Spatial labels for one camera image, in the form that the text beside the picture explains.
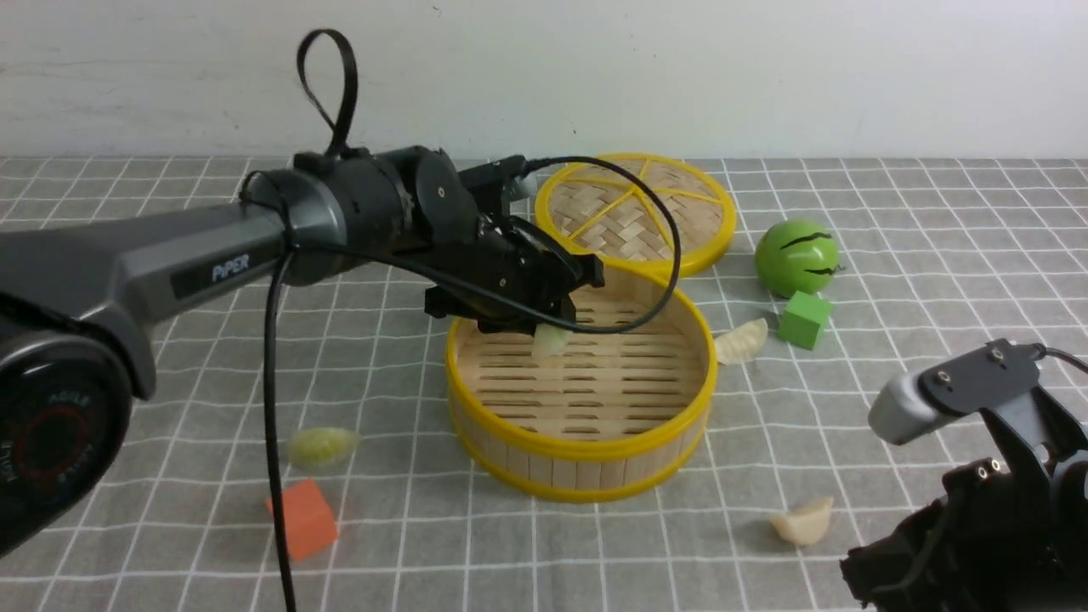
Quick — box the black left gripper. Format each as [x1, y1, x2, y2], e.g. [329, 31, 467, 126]
[422, 156, 605, 334]

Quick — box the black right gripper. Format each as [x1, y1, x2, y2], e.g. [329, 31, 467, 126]
[840, 388, 1087, 611]

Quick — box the green dumpling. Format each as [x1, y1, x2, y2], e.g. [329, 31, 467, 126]
[287, 427, 361, 472]
[530, 325, 572, 360]

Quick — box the white dumpling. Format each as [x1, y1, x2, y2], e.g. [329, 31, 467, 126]
[768, 495, 833, 547]
[714, 318, 769, 366]

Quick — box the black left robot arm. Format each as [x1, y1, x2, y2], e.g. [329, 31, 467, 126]
[1, 146, 604, 553]

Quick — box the woven bamboo steamer lid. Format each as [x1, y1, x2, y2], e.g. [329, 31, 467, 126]
[533, 152, 737, 279]

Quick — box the bamboo steamer tray yellow rim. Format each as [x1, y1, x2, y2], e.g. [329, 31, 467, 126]
[445, 291, 718, 503]

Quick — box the green foam cube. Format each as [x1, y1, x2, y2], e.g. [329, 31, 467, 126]
[778, 291, 834, 351]

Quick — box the grey checked tablecloth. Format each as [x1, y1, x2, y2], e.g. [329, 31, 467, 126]
[1, 159, 1087, 611]

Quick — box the orange foam cube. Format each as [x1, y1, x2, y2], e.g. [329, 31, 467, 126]
[282, 478, 339, 562]

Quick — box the green toy watermelon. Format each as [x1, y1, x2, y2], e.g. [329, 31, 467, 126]
[755, 219, 843, 299]

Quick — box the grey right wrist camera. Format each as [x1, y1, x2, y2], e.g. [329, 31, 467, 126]
[868, 338, 1044, 445]

